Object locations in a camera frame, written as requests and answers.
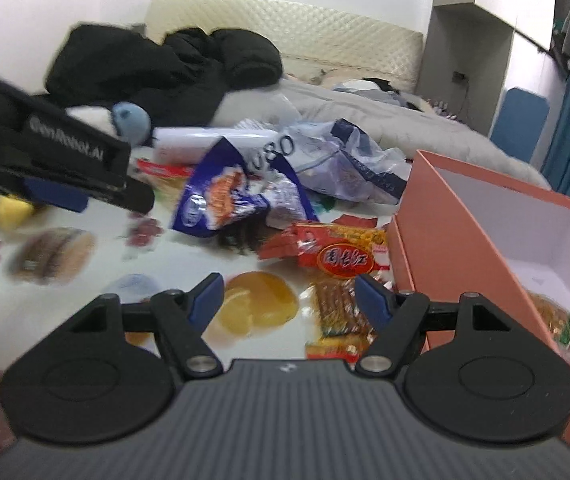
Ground blue snack packet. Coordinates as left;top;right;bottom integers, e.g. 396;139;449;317
171;136;320;237

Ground black jacket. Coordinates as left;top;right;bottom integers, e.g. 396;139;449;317
45;22;284;128

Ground red packet round label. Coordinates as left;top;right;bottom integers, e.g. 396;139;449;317
259;221;392;281

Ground blue padded board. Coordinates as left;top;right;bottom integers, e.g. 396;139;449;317
490;87;552;163

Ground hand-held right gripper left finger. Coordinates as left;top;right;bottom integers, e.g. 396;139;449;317
65;272;226;379

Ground clear plastic bag blue print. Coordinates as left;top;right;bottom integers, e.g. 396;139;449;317
235;117;412;206

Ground grey comforter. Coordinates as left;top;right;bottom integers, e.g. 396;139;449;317
210;80;553;191

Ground black clothes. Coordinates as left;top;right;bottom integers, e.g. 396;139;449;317
360;76;408;97

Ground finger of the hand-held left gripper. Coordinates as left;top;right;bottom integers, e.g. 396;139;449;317
22;176;90;214
82;177;156;214

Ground pink cardboard box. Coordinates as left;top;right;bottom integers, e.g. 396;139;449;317
387;149;570;466

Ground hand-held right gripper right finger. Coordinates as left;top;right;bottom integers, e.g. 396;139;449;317
354;274;513;377

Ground blue and white plush toy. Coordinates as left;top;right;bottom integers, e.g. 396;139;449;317
0;101;153;231

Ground grey wardrobe cabinet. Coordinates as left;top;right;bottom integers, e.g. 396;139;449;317
417;0;568;171

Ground yellow green snack packet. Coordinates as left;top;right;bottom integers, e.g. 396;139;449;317
527;290;570;353

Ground cream quilted headboard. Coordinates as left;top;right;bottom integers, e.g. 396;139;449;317
144;0;424;96

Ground small red packet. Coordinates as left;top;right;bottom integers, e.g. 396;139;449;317
337;214;378;229

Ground red yellow snack packet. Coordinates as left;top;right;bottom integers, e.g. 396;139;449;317
135;157;196;181

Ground white cylindrical packet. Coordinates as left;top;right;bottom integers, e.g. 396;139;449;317
152;126;280;162

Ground clear brown wafer packet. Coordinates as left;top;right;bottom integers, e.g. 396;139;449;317
306;279;383;361

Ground white food-print sheet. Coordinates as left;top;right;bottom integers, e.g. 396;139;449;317
0;145;396;466

